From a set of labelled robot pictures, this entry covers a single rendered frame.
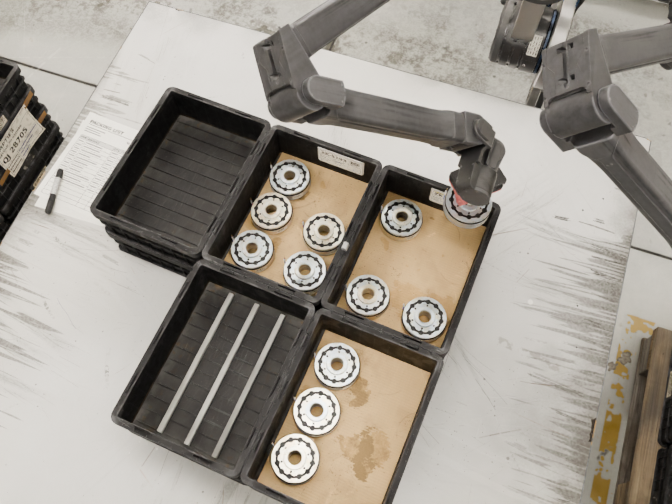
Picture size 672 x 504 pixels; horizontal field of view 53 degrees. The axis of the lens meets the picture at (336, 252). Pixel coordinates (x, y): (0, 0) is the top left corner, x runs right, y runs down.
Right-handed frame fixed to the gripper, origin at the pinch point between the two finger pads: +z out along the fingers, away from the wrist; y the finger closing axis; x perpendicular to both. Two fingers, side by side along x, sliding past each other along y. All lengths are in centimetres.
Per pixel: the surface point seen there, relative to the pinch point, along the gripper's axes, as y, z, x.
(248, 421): -61, 23, -21
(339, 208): -21.3, 22.9, 19.3
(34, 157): -99, 83, 109
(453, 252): -1.0, 21.8, -3.4
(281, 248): -38.9, 23.4, 15.1
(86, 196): -81, 38, 58
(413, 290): -14.4, 22.1, -8.2
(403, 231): -10.5, 19.3, 5.7
